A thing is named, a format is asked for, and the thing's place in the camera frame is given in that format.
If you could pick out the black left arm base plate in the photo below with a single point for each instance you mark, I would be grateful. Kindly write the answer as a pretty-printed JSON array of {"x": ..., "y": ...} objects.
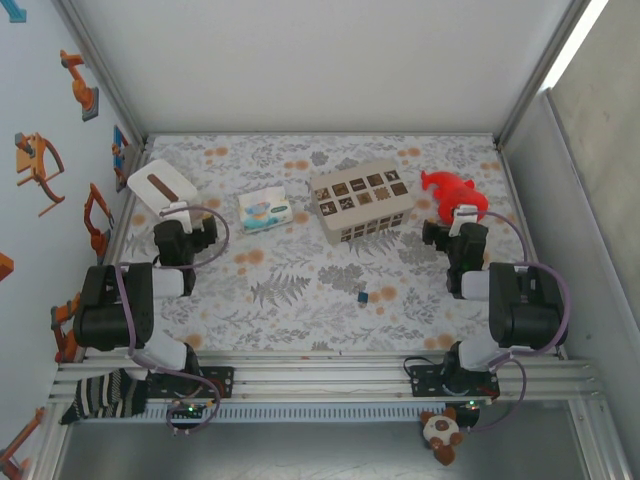
[{"x": 220, "y": 382}]

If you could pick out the aluminium frame rail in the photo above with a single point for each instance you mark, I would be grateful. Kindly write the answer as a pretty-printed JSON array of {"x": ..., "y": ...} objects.
[
  {"x": 320, "y": 380},
  {"x": 91, "y": 345},
  {"x": 320, "y": 134}
]

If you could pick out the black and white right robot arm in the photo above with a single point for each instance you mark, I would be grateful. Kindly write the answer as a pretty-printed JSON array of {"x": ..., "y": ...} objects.
[{"x": 525, "y": 310}]

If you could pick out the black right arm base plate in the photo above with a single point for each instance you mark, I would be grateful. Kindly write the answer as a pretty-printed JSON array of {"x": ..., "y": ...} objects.
[{"x": 425, "y": 380}]

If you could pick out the white tissue box brown slot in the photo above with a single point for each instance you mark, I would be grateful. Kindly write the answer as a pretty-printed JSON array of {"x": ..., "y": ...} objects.
[{"x": 145, "y": 185}]

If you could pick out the orange grey claw sticker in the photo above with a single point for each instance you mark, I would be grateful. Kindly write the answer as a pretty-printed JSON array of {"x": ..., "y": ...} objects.
[{"x": 32, "y": 160}]

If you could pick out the soft tissue pack cartoon print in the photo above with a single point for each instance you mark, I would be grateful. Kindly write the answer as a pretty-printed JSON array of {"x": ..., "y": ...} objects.
[{"x": 265, "y": 212}]

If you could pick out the beige box with brown tiles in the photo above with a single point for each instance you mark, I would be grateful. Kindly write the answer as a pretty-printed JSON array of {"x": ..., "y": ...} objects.
[{"x": 350, "y": 225}]

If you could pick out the brown white plush toy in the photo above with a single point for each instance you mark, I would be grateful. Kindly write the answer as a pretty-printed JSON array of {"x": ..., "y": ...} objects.
[{"x": 440, "y": 427}]

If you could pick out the red whale toy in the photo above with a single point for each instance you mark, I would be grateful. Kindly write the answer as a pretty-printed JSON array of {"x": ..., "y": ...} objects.
[{"x": 450, "y": 190}]

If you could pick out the aluminium frame post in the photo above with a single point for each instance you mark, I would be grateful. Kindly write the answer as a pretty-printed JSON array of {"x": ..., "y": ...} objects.
[
  {"x": 542, "y": 70},
  {"x": 104, "y": 70}
]

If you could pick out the floral tablecloth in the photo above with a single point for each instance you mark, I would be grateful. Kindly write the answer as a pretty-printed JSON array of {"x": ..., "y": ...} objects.
[{"x": 300, "y": 310}]

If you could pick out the black white striped cloth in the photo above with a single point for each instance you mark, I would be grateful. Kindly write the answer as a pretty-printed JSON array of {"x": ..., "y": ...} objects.
[{"x": 100, "y": 395}]

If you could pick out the small dark blue cube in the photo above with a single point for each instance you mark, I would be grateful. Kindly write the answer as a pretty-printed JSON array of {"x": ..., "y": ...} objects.
[{"x": 363, "y": 297}]

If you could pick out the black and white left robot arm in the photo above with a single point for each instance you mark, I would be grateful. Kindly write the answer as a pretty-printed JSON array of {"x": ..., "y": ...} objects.
[{"x": 170, "y": 282}]

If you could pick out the small blue sticker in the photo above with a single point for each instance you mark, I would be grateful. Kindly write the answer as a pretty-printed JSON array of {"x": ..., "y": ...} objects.
[{"x": 17, "y": 10}]

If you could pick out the small orange block sticker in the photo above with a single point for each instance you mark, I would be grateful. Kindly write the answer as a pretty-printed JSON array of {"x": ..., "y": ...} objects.
[{"x": 5, "y": 265}]

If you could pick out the blue orange track sticker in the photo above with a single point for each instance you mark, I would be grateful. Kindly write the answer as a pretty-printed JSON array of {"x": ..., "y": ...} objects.
[{"x": 120, "y": 155}]

